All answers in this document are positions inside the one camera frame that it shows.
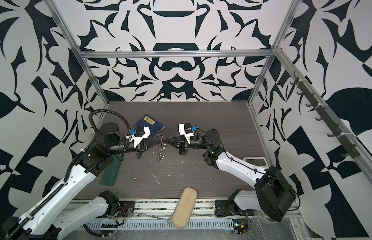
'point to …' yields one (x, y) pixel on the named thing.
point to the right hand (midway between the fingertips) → (165, 142)
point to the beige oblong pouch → (184, 208)
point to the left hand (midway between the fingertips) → (160, 137)
